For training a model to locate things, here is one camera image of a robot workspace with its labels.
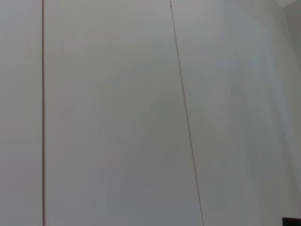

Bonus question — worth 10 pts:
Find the black furniture frame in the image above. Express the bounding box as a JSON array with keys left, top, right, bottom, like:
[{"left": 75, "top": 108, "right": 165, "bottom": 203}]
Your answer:
[{"left": 282, "top": 217, "right": 301, "bottom": 226}]

